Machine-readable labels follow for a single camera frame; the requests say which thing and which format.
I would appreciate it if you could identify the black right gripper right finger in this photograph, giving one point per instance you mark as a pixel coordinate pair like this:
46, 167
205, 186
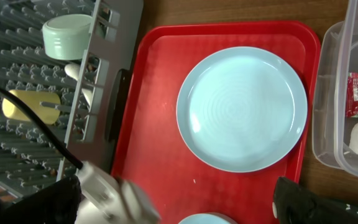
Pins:
294, 204

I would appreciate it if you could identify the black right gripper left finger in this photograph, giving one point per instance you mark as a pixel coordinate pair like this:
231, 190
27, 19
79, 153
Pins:
56, 204

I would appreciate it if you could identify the light blue bowl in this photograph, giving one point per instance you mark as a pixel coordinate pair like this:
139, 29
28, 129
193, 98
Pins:
207, 218

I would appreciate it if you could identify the light blue plate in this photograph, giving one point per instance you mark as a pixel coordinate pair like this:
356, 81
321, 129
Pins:
241, 109

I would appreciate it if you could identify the cream plastic spoon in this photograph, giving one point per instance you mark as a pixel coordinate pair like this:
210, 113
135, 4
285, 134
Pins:
73, 71

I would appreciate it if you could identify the green bowl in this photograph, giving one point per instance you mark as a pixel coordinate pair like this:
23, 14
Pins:
67, 37

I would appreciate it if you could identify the black waste tray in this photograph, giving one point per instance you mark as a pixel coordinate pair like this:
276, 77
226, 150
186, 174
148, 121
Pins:
353, 211

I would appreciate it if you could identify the red plastic tray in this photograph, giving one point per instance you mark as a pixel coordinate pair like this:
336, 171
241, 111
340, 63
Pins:
150, 150

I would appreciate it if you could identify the clear plastic bin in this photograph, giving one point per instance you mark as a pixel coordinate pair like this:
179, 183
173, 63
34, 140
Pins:
331, 128

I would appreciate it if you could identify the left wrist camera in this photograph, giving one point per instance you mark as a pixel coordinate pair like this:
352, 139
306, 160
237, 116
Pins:
111, 201

